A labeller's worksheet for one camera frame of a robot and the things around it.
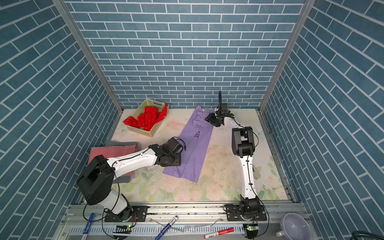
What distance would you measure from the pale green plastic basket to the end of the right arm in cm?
34

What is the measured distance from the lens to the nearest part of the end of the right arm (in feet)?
2.90

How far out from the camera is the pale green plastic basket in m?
1.04
